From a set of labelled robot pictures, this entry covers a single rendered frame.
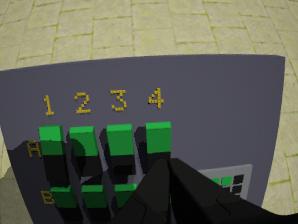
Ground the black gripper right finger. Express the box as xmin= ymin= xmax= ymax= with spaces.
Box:
xmin=166 ymin=157 xmax=298 ymax=224

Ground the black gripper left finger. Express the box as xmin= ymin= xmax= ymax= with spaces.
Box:
xmin=106 ymin=159 xmax=170 ymax=224

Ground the dark grey switch panel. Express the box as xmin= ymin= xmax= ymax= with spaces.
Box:
xmin=0 ymin=53 xmax=286 ymax=224

